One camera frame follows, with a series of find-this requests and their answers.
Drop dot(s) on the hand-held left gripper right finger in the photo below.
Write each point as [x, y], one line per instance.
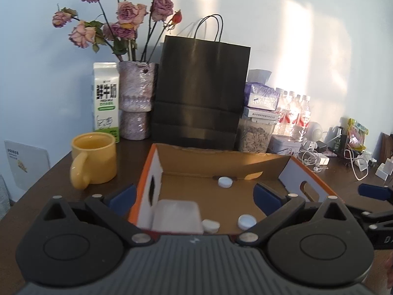
[266, 198]

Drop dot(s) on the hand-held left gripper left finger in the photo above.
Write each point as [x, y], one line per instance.
[122, 198]

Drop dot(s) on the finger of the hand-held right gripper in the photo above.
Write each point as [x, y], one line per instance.
[365, 216]
[374, 191]

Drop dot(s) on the translucent plastic bottle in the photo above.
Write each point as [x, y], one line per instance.
[176, 215]

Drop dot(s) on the red cardboard box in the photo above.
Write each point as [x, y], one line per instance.
[199, 166]

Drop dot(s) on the white charging dock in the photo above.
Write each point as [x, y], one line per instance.
[385, 169]

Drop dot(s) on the yellow mug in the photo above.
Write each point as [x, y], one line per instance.
[95, 159]

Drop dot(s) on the dark brown round stand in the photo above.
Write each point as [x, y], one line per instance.
[388, 144]

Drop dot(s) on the floral tin box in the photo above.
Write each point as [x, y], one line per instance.
[285, 146]

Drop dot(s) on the white earphones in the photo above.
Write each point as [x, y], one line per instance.
[316, 168]

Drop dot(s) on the small white charger block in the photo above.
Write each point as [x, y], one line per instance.
[324, 160]

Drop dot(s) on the yellow snack packet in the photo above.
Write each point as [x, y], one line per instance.
[357, 133]

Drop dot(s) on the clear jar of seeds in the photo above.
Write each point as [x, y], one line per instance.
[253, 136]

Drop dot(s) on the black power adapter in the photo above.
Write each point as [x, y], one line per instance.
[321, 146]

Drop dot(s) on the white robot-shaped speaker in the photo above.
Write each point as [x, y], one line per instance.
[313, 130]

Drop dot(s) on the white flat box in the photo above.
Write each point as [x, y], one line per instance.
[259, 115]

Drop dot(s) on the pack of water bottles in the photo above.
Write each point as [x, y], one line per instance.
[291, 116]

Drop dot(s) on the white milk carton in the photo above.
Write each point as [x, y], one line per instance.
[106, 104]

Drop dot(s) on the purple wrapped vase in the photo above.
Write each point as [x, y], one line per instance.
[136, 98]

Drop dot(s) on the purple tissue pack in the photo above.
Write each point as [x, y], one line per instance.
[261, 96]

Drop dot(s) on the white printed board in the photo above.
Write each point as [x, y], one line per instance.
[24, 163]

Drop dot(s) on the black paper bag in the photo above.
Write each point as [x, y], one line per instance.
[199, 92]

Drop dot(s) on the dried rose bouquet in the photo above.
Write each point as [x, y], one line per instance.
[130, 12]

